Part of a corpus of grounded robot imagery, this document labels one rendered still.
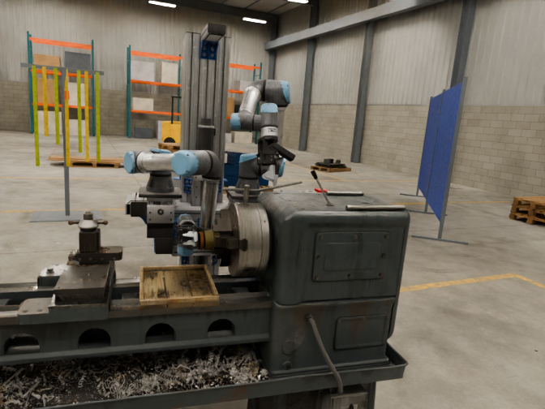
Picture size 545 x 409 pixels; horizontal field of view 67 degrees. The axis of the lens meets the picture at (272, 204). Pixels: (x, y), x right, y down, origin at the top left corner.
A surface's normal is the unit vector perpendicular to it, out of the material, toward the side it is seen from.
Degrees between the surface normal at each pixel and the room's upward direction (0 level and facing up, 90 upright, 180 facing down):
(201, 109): 90
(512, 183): 90
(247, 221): 48
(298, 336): 90
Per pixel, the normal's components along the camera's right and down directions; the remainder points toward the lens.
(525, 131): -0.91, 0.02
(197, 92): 0.27, 0.22
